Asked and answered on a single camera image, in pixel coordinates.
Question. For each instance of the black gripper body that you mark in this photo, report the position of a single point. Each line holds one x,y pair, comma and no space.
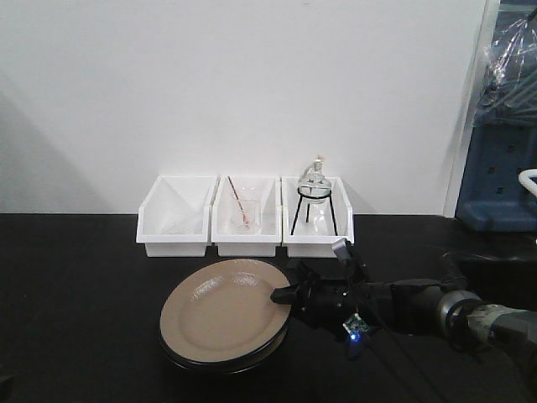
350,306

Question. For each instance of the clear glass beaker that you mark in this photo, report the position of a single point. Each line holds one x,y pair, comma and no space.
253,210

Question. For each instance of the clear plastic bag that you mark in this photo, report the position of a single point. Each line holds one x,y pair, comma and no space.
508,94

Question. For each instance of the white storage bin right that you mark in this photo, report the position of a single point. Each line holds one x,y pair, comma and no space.
315,240

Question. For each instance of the clear glass flask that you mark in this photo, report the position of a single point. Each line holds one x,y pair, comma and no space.
313,185

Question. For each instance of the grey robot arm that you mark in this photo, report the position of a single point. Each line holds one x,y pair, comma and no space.
464,320

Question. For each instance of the white storage bin left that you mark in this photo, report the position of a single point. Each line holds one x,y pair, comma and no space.
174,220

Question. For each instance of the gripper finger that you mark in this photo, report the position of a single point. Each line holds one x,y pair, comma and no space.
288,295

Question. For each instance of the white lab faucet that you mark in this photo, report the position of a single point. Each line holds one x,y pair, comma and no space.
527,179

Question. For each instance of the white storage bin middle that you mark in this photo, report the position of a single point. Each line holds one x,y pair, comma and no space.
266,190

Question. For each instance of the black lab sink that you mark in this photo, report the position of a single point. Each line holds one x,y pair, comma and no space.
510,281

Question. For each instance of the white storage bin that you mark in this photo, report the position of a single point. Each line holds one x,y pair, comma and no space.
174,220
266,190
315,240

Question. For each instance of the beige round plate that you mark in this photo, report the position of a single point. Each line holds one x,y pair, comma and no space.
223,310
230,366

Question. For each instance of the blue pegboard drying rack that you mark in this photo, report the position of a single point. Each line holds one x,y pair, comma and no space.
491,198

